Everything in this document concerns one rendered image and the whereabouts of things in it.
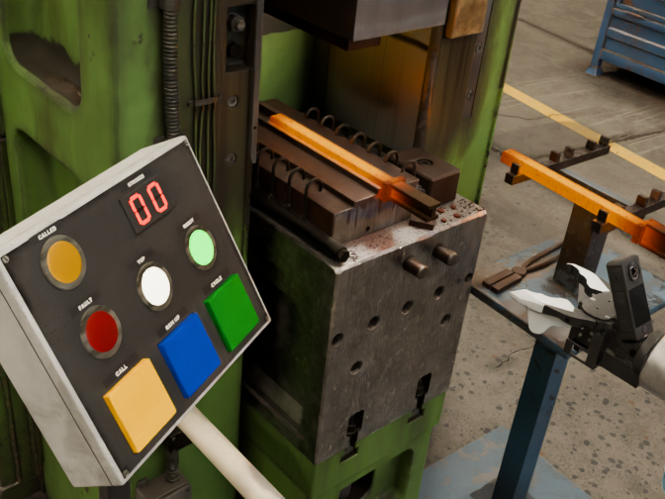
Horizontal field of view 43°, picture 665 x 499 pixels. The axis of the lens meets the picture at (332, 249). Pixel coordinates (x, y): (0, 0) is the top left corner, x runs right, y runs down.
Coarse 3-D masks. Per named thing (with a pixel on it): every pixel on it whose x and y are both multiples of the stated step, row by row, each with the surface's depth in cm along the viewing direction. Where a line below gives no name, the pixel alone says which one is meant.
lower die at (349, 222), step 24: (264, 120) 163; (312, 120) 167; (264, 144) 156; (288, 144) 157; (336, 144) 159; (264, 168) 150; (312, 168) 150; (336, 168) 150; (384, 168) 152; (312, 192) 144; (336, 192) 144; (360, 192) 144; (312, 216) 143; (336, 216) 139; (360, 216) 143; (384, 216) 148; (408, 216) 153; (336, 240) 142
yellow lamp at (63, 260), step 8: (56, 248) 87; (64, 248) 87; (72, 248) 88; (48, 256) 86; (56, 256) 86; (64, 256) 87; (72, 256) 88; (48, 264) 85; (56, 264) 86; (64, 264) 87; (72, 264) 88; (80, 264) 89; (56, 272) 86; (64, 272) 87; (72, 272) 88; (64, 280) 87; (72, 280) 88
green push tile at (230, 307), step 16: (224, 288) 107; (240, 288) 110; (208, 304) 104; (224, 304) 107; (240, 304) 110; (224, 320) 106; (240, 320) 109; (256, 320) 112; (224, 336) 106; (240, 336) 108
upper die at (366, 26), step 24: (264, 0) 136; (288, 0) 132; (312, 0) 127; (336, 0) 123; (360, 0) 120; (384, 0) 123; (408, 0) 127; (432, 0) 130; (336, 24) 125; (360, 24) 123; (384, 24) 126; (408, 24) 129; (432, 24) 133
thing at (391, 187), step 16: (288, 128) 160; (304, 128) 160; (320, 144) 154; (352, 160) 150; (368, 176) 146; (384, 176) 146; (400, 176) 145; (384, 192) 143; (400, 192) 141; (416, 192) 141; (416, 208) 141; (432, 208) 138
